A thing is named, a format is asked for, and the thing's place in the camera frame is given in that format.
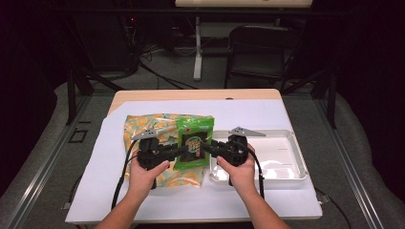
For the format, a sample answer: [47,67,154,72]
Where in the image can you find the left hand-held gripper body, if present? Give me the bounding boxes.
[132,128,167,171]

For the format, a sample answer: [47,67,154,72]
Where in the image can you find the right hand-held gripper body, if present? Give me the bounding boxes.
[220,126,267,167]

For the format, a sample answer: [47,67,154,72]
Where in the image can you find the green seaweed snack packet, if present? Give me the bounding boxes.
[173,114,215,171]

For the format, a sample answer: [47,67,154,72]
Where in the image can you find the orange slice print cloth bag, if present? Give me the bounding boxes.
[123,113,215,189]

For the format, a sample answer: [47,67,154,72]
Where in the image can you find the person's left hand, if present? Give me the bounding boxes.
[128,156,171,197]

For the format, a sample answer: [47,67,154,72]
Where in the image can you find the person's right hand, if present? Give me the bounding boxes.
[217,144,257,196]

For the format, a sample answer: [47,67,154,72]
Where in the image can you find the white plastic tray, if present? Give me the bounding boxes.
[208,129,309,184]

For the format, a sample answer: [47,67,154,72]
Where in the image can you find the white table leg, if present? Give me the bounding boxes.
[193,15,203,82]

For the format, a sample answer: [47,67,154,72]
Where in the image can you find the black metal stand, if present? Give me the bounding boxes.
[281,61,339,130]
[64,15,126,126]

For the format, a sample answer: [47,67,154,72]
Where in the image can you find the black folding chair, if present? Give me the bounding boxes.
[224,24,304,91]

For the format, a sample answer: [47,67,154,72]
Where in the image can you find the black box with red light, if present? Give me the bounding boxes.
[118,14,141,75]

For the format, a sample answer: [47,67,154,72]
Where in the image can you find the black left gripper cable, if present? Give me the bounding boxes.
[111,139,139,211]

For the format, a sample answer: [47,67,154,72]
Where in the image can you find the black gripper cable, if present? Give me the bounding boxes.
[111,139,139,211]
[247,148,266,200]

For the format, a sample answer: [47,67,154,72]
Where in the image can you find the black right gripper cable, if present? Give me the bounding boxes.
[247,148,266,200]

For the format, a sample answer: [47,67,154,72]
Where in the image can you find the black floor cables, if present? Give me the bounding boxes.
[139,42,199,91]

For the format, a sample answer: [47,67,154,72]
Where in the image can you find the aluminium floor rail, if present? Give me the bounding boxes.
[313,94,385,229]
[2,94,94,229]

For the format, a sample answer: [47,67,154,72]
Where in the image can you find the black cable beside table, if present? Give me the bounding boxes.
[314,186,353,229]

